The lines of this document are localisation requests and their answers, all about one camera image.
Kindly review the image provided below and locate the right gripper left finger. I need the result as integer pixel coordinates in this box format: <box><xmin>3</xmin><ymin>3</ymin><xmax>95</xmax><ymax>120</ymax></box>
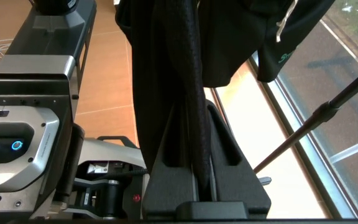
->
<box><xmin>142</xmin><ymin>105</ymin><xmax>198</xmax><ymax>220</ymax></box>

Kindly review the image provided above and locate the black clothes rack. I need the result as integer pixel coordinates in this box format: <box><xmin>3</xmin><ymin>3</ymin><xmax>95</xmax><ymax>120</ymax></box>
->
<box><xmin>253</xmin><ymin>60</ymin><xmax>358</xmax><ymax>187</ymax></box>

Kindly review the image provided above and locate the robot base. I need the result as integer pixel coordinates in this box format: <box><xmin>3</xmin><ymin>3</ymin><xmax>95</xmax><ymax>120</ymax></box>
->
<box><xmin>0</xmin><ymin>0</ymin><xmax>150</xmax><ymax>220</ymax></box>

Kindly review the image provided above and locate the black garment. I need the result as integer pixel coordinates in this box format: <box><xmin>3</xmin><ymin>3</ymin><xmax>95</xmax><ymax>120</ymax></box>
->
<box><xmin>115</xmin><ymin>0</ymin><xmax>213</xmax><ymax>200</ymax></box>

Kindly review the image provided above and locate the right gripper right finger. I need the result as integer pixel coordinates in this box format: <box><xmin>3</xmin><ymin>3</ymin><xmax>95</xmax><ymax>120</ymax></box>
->
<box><xmin>206</xmin><ymin>100</ymin><xmax>272</xmax><ymax>218</ymax></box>

